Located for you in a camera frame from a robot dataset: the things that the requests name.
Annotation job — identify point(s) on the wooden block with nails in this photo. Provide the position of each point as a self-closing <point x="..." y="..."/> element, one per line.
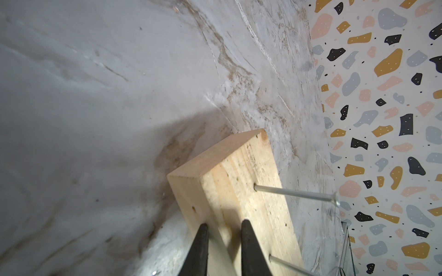
<point x="217" y="188"/>

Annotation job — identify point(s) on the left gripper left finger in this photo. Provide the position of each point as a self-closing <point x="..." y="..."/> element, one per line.
<point x="196" y="262"/>

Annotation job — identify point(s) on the steel nail middle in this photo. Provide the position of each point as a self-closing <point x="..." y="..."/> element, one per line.
<point x="290" y="266"/>

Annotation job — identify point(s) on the steel nail far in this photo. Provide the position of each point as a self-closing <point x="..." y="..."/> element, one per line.
<point x="332" y="198"/>

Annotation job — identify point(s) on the steel nail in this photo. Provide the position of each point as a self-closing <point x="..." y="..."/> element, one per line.
<point x="332" y="198"/>
<point x="290" y="266"/>

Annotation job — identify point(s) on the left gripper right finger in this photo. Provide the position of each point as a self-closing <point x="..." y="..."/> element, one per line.
<point x="253" y="262"/>

